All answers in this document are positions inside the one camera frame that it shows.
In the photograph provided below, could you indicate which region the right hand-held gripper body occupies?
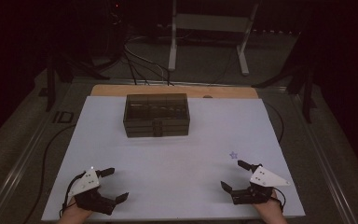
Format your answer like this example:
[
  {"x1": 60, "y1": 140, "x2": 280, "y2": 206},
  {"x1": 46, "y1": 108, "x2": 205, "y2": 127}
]
[{"x1": 229, "y1": 163, "x2": 292, "y2": 205}]

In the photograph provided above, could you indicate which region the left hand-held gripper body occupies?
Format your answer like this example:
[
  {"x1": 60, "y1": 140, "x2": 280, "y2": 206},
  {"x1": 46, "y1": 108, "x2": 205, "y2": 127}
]
[{"x1": 67, "y1": 167, "x2": 117, "y2": 217}]

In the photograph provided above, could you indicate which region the dark transparent drawer box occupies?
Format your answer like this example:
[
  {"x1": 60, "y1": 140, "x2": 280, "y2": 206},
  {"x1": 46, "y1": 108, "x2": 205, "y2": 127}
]
[{"x1": 122, "y1": 92, "x2": 191, "y2": 139}]

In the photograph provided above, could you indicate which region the person's right hand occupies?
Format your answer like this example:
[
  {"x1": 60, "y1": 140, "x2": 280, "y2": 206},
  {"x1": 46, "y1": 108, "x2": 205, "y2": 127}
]
[{"x1": 253, "y1": 189, "x2": 289, "y2": 224}]

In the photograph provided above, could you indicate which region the person's left hand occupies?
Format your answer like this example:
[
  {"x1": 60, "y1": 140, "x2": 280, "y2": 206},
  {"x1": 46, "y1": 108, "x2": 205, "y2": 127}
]
[{"x1": 57, "y1": 196, "x2": 94, "y2": 224}]

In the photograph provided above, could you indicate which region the white table mat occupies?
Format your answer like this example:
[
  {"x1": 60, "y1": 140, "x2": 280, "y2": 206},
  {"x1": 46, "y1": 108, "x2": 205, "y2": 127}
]
[{"x1": 41, "y1": 95, "x2": 306, "y2": 222}]

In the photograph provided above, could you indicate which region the wooden table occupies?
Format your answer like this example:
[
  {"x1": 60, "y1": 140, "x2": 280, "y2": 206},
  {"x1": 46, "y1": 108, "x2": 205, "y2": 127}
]
[{"x1": 90, "y1": 84, "x2": 259, "y2": 100}]

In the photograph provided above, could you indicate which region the black stand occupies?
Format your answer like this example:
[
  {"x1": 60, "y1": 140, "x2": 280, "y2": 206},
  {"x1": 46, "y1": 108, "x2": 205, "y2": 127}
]
[
  {"x1": 44, "y1": 54, "x2": 112, "y2": 113},
  {"x1": 250, "y1": 29, "x2": 319, "y2": 124}
]

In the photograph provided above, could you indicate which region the dark equipment with red light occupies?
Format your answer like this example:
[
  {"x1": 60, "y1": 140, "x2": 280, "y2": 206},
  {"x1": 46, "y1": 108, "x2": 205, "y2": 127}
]
[{"x1": 104, "y1": 0, "x2": 129, "y2": 62}]

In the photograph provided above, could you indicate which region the white metal stand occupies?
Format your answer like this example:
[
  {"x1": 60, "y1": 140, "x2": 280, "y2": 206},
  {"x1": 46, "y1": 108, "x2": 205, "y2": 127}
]
[{"x1": 167, "y1": 0, "x2": 261, "y2": 77}]

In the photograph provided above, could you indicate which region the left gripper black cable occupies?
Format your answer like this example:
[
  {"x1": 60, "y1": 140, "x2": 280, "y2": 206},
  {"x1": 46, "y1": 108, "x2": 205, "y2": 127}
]
[{"x1": 60, "y1": 172, "x2": 87, "y2": 217}]

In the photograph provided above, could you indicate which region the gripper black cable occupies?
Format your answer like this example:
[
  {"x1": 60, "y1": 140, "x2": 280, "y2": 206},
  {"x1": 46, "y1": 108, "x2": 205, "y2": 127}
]
[
  {"x1": 271, "y1": 186, "x2": 287, "y2": 214},
  {"x1": 60, "y1": 172, "x2": 87, "y2": 217}
]

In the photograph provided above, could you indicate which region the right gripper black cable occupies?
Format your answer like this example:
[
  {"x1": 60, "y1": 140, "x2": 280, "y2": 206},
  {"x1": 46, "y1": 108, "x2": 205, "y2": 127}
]
[{"x1": 271, "y1": 186, "x2": 287, "y2": 214}]

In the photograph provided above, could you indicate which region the black floor cable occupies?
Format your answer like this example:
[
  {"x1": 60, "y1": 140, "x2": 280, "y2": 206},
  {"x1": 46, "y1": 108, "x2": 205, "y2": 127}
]
[
  {"x1": 262, "y1": 100, "x2": 285, "y2": 145},
  {"x1": 22, "y1": 123, "x2": 77, "y2": 224}
]

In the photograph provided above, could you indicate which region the bundle of floor cables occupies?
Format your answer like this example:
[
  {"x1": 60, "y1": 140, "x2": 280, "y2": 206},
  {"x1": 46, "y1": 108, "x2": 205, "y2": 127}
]
[{"x1": 122, "y1": 33, "x2": 175, "y2": 87}]

